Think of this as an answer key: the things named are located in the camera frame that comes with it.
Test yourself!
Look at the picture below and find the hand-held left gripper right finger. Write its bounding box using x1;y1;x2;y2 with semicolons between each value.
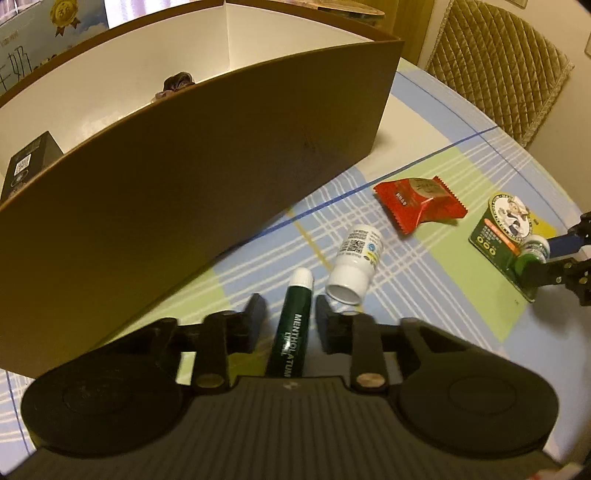
314;295;462;394

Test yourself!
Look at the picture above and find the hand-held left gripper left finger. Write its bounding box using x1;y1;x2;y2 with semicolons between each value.
139;293;269;394

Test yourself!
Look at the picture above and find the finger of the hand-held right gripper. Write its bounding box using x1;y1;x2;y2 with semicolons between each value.
549;210;591;262
517;255;591;308

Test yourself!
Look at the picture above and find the green lip balm tube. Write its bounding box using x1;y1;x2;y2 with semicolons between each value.
265;268;315;380

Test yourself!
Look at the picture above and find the green blister card pack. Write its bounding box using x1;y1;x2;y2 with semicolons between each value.
468;191;557;304

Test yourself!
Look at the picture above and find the brown cardboard box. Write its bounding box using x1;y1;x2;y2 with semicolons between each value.
0;0;405;380

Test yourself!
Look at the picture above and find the checkered cloth desktop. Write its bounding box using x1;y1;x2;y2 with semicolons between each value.
0;58;591;462

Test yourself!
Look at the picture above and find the white pill bottle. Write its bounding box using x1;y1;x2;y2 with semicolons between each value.
325;225;384;305

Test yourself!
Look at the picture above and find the red snack packet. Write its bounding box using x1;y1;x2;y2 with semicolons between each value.
373;176;468;236

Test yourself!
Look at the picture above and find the quilted chair back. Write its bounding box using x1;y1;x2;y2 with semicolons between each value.
425;0;576;149

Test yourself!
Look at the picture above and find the dark brown hair clip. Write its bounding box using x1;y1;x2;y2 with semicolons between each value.
151;71;197;100

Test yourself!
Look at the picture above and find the small black box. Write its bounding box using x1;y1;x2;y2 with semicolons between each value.
0;130;65;205

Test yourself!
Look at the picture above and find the instant noodle cup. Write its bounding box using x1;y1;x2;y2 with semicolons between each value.
295;0;387;17

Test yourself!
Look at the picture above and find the blue milk carton case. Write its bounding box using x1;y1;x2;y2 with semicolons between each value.
0;0;110;95

